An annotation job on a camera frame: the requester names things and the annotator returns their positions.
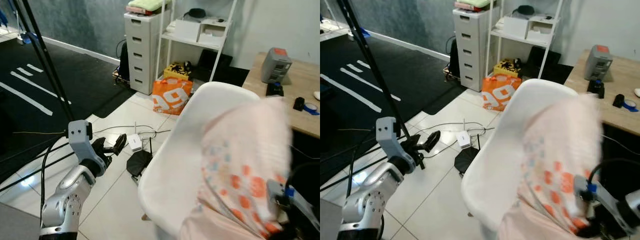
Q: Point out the green folded towel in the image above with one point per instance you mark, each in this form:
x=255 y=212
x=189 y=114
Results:
x=149 y=4
x=475 y=2

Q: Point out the white box with slot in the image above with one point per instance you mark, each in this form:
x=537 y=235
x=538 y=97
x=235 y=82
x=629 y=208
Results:
x=541 y=29
x=213 y=31

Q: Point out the white power adapter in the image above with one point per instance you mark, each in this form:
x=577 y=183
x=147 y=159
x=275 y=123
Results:
x=135 y=142
x=463 y=139

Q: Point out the white flat box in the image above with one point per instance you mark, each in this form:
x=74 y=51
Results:
x=515 y=27
x=186 y=30

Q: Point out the black round object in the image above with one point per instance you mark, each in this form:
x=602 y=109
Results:
x=196 y=13
x=525 y=10

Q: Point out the black tripod pole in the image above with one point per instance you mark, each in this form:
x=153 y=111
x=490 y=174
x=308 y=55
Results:
x=372 y=65
x=42 y=55

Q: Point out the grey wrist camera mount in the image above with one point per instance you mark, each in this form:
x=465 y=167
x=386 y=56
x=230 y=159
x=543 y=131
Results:
x=79 y=136
x=587 y=192
x=386 y=134
x=278 y=194

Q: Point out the grey box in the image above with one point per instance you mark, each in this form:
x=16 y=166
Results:
x=329 y=220
x=17 y=224

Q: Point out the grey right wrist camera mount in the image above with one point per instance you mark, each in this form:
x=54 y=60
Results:
x=587 y=192
x=278 y=194

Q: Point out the yellow patterned box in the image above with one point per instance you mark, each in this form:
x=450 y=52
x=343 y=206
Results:
x=177 y=71
x=506 y=68

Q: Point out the wooden desk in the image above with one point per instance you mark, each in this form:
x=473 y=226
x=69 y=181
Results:
x=617 y=75
x=300 y=82

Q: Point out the black and blue tape dispenser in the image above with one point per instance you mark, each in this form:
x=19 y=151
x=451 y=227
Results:
x=305 y=106
x=625 y=103

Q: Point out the white drawer cabinet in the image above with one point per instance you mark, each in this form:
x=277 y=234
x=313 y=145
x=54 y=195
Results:
x=141 y=50
x=469 y=47

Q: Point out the black router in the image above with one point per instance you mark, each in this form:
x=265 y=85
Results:
x=466 y=159
x=139 y=162

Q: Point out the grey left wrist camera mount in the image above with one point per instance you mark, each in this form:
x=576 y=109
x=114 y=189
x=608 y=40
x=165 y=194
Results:
x=79 y=136
x=386 y=134

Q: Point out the grey device with orange label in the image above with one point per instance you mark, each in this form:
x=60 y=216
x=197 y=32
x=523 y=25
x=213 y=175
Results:
x=597 y=62
x=275 y=65

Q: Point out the white plastic shell chair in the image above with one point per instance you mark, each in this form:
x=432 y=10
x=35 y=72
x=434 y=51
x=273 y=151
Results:
x=180 y=165
x=500 y=160

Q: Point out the small black bottle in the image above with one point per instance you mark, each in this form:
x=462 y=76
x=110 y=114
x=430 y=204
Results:
x=596 y=89
x=275 y=90

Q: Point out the orange shopping bag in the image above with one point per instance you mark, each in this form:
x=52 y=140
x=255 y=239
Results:
x=500 y=94
x=171 y=97

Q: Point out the white metal shelf rack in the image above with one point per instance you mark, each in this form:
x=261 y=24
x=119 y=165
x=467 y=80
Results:
x=192 y=41
x=520 y=38

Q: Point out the black flat board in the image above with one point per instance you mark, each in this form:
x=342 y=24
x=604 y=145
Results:
x=215 y=64
x=542 y=60

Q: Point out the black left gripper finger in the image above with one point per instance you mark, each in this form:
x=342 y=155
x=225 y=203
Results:
x=108 y=159
x=432 y=141
x=419 y=160
x=120 y=143

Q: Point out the black floor mat white stripes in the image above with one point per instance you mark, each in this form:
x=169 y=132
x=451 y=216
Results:
x=415 y=70
x=75 y=75

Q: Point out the pink pillow with orange dots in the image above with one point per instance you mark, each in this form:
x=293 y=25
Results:
x=245 y=155
x=555 y=150

